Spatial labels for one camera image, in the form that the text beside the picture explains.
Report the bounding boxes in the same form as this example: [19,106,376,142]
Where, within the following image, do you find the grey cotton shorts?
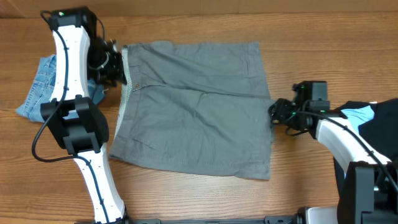
[109,41,274,180]

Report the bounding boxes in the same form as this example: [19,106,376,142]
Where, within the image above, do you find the light blue garment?
[341,106,374,133]

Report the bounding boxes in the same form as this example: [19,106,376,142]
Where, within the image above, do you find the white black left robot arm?
[40,6,129,223]

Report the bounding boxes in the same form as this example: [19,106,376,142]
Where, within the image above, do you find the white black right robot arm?
[268,98,397,223]

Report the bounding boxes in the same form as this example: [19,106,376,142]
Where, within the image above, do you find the black garment pile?
[332,98,398,187]

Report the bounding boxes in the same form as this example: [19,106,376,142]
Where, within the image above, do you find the folded blue denim shorts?
[16,54,106,123]

